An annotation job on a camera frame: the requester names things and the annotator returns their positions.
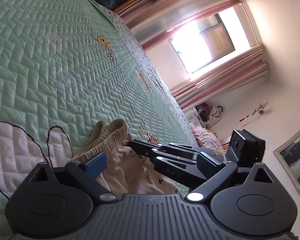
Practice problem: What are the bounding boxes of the wall picture frame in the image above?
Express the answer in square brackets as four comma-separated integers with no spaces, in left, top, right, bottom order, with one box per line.
[273,121,300,193]

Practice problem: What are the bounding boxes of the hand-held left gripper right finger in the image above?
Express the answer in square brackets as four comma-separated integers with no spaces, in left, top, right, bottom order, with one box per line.
[186,161,274,203]

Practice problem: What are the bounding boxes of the pink floral duvet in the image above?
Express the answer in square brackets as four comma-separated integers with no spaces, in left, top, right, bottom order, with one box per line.
[191,125,227,155]

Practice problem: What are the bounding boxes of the beige smiley print pants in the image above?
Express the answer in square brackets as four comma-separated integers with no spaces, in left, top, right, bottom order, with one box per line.
[71,119,189,195]

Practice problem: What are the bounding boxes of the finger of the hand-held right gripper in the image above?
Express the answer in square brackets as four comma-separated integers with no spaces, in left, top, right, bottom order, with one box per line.
[168,142,208,153]
[127,140,198,165]

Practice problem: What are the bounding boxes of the dark framed window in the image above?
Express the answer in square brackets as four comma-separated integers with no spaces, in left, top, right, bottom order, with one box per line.
[168,6,250,74]

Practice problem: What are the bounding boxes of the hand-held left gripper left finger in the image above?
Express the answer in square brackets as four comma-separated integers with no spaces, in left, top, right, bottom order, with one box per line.
[30,152,117,203]

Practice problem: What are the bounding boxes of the white plastic bag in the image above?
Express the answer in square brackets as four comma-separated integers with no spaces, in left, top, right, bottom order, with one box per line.
[206,105,225,128]

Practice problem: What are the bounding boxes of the green bee print quilted bedspread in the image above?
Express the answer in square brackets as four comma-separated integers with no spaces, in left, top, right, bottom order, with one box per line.
[0,0,200,218]

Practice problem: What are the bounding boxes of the wooden bed headboard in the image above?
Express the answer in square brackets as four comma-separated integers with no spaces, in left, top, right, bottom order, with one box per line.
[220,135,232,148]

